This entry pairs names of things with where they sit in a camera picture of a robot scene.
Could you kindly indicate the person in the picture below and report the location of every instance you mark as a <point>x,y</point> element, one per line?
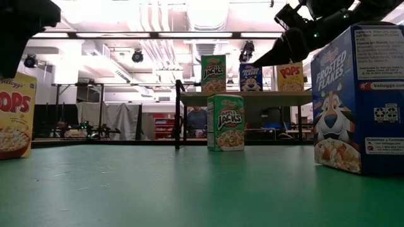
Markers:
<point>197,119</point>

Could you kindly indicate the black metal rack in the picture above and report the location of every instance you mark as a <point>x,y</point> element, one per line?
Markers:
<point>101,101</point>

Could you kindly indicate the red storage shelving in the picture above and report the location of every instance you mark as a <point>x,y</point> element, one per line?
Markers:
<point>164,126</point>

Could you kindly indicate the black hanging camera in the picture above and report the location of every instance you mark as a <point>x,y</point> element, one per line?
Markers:
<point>247,52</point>

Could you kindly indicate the black overhead rig frame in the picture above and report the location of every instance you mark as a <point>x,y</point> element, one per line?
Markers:
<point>72,35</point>

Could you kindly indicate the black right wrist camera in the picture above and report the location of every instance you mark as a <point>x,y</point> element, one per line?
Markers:
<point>288,17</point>

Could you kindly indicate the black partition panel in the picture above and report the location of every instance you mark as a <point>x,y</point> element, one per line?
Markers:
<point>44,116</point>

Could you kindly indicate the black robot arms with lights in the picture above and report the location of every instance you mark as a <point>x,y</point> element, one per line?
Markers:
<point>98,130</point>

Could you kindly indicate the blue Frosted Flakes cereal box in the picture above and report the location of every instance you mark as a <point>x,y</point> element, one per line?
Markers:
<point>249,80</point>
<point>356,110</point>

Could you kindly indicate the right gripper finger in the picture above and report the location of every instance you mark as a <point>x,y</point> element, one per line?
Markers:
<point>284,44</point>
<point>293,56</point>

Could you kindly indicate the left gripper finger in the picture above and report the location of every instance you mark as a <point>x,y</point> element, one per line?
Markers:
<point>14,50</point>

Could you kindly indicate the grey draped cloth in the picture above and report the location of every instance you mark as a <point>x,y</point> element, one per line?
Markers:
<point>123,119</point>

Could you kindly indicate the yellow Corn Pops cereal box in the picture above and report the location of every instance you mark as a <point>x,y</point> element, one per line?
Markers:
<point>15,126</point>
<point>290,77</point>

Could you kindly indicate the green Apple Jacks cereal box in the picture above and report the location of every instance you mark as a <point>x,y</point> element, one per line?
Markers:
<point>227,126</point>
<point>213,72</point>

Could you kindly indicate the wooden shelf with black frame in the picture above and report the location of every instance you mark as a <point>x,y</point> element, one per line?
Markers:
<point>252,98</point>

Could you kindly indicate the black ceiling spotlight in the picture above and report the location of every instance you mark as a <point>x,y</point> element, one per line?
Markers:
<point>31,61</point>
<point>137,56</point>

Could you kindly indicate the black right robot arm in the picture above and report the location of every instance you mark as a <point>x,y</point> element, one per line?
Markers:
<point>363,19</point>

